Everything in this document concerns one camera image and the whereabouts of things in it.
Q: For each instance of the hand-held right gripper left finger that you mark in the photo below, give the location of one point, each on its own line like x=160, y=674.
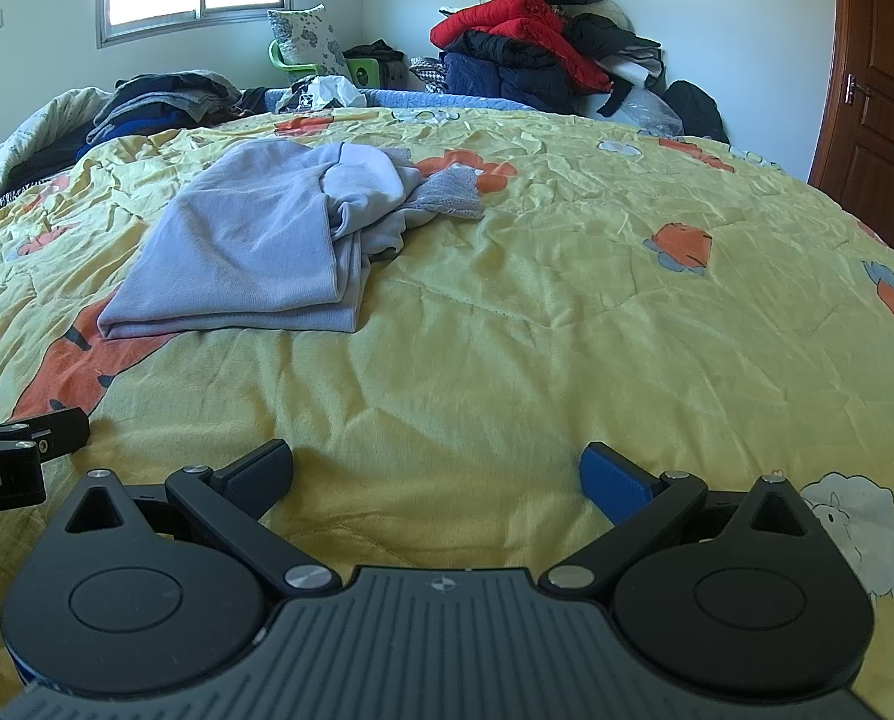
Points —
x=263, y=478

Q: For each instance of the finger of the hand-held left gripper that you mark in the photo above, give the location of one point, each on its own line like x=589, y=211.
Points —
x=57, y=431

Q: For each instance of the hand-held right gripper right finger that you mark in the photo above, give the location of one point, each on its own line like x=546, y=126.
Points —
x=612, y=478

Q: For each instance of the lavender long-sleeve shirt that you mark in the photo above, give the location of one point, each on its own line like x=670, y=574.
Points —
x=252, y=247

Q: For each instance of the pile of dark folded clothes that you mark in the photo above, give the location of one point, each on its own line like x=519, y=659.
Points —
x=162, y=105

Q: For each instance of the yellow printed quilt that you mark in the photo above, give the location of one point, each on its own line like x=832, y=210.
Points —
x=567, y=330

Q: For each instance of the black white striped cloth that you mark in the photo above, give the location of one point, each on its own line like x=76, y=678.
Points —
x=12, y=195

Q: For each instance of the white printed comforter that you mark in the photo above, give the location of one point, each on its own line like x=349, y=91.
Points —
x=19, y=135

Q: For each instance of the clear plastic bag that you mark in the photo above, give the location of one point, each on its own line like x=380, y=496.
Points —
x=646, y=112

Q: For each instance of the black backpack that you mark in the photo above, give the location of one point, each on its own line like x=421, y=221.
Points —
x=694, y=112

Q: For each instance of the white black plastic bag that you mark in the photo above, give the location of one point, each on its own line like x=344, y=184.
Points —
x=327, y=94

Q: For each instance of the blue blanket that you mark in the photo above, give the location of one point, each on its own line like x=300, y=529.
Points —
x=454, y=101

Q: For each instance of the green plastic chair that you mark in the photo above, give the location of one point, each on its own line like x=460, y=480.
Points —
x=361, y=71

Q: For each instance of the navy jacket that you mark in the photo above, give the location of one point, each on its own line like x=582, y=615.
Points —
x=507, y=71

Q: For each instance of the black white garment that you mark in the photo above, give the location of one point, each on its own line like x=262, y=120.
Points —
x=612, y=45

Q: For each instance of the houndstooth cloth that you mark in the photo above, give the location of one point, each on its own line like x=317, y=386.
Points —
x=428, y=75

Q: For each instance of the brown wooden door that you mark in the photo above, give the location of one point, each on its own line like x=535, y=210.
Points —
x=878, y=127

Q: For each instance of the floral print pillow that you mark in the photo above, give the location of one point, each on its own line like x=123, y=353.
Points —
x=308, y=37

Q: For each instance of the red jacket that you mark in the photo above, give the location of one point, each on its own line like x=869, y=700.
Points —
x=514, y=19

